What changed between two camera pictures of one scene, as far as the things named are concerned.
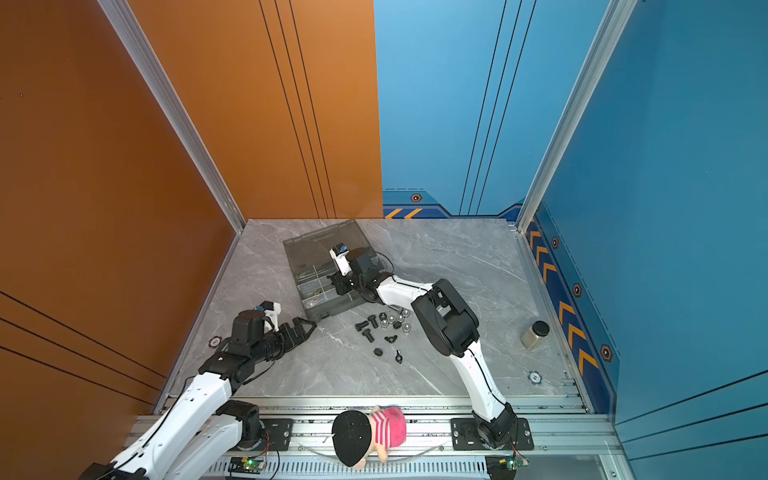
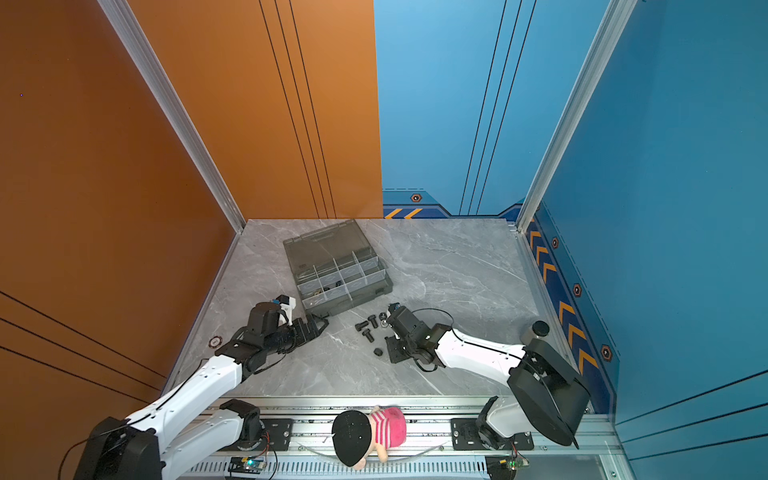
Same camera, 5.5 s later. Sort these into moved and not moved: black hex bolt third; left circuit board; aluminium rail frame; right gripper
Moved: right gripper
Not moved: aluminium rail frame; black hex bolt third; left circuit board
